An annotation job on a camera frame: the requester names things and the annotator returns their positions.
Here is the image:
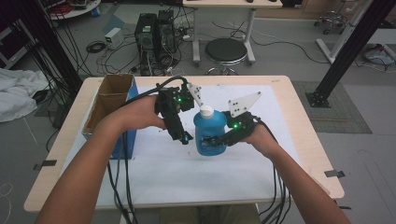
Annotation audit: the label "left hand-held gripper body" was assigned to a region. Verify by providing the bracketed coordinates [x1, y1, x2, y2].
[154, 83, 204, 132]

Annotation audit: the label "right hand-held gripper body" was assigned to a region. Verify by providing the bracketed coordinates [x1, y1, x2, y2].
[222, 91, 262, 147]

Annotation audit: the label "blue bottle with white cap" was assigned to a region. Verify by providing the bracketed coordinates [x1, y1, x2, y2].
[193, 105, 228, 157]

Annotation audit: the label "person's right hand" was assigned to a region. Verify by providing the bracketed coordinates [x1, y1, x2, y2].
[244, 124, 278, 158]

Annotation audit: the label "person's left hand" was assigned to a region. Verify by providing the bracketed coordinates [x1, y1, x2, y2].
[120, 94, 166, 132]

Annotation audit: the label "white table mat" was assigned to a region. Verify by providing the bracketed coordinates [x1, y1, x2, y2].
[62, 84, 302, 210]

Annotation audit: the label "blue-sided cardboard box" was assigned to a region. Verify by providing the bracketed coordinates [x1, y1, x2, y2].
[82, 73, 139, 161]

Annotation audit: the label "black computer tower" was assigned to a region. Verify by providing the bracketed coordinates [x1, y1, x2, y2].
[156, 9, 177, 63]
[134, 12, 158, 62]

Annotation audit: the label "black round stool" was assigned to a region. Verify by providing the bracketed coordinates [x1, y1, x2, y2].
[205, 37, 248, 77]

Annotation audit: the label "person's olive trousers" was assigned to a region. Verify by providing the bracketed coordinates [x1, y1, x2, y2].
[158, 203, 262, 224]

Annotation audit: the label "small white box device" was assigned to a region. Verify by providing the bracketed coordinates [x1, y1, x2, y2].
[104, 27, 125, 50]

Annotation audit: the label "grey floor mat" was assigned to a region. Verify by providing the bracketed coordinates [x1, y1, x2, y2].
[292, 80, 373, 134]

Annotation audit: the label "black tape strip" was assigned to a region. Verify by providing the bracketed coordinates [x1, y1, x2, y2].
[324, 169, 346, 179]
[33, 160, 58, 171]

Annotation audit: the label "beige desk with white legs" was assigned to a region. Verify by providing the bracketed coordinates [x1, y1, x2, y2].
[181, 0, 284, 66]

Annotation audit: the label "round white table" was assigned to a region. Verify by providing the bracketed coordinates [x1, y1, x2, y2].
[46, 0, 102, 21]

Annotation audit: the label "white metal stand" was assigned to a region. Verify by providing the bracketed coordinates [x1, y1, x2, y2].
[316, 0, 375, 64]

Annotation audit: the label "chair base with castors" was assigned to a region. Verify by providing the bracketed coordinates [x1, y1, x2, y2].
[314, 10, 348, 35]

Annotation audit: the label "white crumpled cloth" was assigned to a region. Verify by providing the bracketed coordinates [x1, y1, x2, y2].
[0, 68, 50, 124]

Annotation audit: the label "light blue bag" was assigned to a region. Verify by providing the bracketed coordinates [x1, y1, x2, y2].
[363, 45, 396, 65]

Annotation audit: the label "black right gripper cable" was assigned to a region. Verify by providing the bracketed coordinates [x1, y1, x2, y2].
[267, 174, 292, 224]
[258, 119, 281, 224]

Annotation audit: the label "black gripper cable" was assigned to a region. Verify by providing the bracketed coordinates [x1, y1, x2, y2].
[106, 132, 132, 224]
[122, 76, 190, 224]
[258, 119, 281, 224]
[267, 174, 292, 224]

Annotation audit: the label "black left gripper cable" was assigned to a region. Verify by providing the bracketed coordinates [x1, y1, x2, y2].
[106, 132, 132, 224]
[122, 76, 190, 224]

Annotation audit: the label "coiled black cable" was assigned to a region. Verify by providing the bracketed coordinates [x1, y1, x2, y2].
[85, 40, 106, 54]

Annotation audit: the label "black metal post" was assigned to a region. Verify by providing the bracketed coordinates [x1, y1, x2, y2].
[306, 0, 396, 108]
[18, 0, 83, 91]

